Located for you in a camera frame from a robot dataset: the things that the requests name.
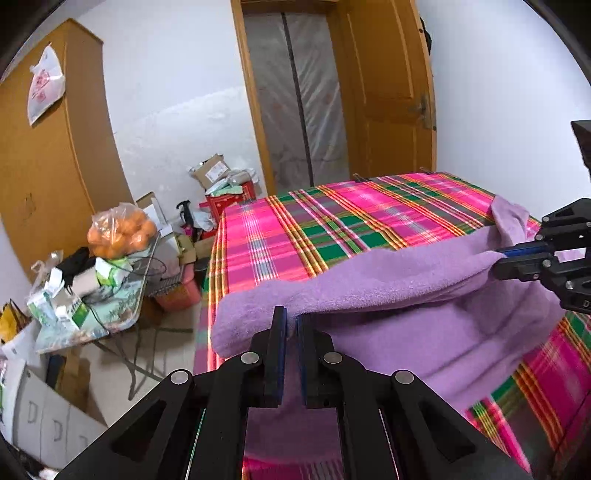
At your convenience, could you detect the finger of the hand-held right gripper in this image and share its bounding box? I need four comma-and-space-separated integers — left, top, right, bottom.
490, 256, 591, 296
498, 198, 591, 257

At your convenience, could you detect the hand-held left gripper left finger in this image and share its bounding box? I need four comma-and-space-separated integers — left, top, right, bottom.
55, 305, 289, 480

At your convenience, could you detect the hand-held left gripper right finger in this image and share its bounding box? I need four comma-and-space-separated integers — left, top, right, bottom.
296, 314, 534, 480

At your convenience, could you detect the purple fleece garment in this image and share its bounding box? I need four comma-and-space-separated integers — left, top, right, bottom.
210, 196, 566, 462

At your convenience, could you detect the pink plastic crate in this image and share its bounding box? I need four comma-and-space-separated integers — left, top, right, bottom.
154, 272, 202, 311

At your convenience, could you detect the pink green plaid blanket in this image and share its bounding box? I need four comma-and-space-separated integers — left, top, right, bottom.
194, 172, 591, 480

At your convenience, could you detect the red gift box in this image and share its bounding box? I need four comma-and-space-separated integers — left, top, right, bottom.
205, 182, 257, 222

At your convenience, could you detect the folding table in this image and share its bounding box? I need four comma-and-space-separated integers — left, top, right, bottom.
34, 231, 195, 402

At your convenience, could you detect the dark hanging object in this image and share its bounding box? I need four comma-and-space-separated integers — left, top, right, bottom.
419, 16, 435, 57

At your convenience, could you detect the green white carton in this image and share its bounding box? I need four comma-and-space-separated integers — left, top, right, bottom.
27, 267, 65, 326
54, 295, 95, 332
95, 256, 134, 291

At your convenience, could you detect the white cardboard box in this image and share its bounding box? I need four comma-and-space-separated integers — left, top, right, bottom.
136, 191, 174, 236

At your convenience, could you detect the brown cardboard box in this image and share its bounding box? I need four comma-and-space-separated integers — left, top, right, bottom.
188, 154, 232, 190

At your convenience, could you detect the bag of oranges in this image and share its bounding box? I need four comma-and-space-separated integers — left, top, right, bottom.
87, 202, 158, 259

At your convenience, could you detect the brown cardboard carton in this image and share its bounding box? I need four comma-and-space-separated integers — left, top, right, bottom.
46, 346, 90, 409

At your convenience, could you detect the black cloth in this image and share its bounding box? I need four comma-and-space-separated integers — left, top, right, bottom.
58, 247, 95, 284

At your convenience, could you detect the white drawer cabinet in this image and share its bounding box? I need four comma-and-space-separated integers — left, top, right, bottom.
0, 357, 109, 469

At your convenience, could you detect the clear plastic door curtain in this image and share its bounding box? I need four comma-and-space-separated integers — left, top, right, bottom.
242, 11, 349, 195

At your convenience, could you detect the yellow paper bag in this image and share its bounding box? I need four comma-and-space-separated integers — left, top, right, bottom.
0, 300, 28, 344

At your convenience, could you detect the wooden wardrobe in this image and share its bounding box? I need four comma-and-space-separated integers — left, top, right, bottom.
0, 18, 134, 282

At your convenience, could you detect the white plastic bag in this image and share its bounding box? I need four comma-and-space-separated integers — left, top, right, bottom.
27, 42, 66, 126

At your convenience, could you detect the wooden door frame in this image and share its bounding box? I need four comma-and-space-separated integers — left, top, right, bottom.
231, 0, 352, 197

